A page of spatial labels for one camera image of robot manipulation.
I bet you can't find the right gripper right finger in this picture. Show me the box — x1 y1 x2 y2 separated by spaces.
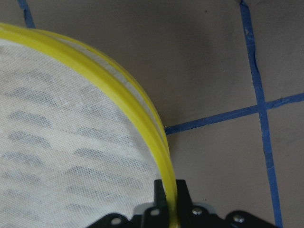
176 180 216 228

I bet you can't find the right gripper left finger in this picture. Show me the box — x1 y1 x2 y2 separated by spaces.
133 179 169 228

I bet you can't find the yellow steamer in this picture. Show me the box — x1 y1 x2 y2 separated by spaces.
0 23 179 228

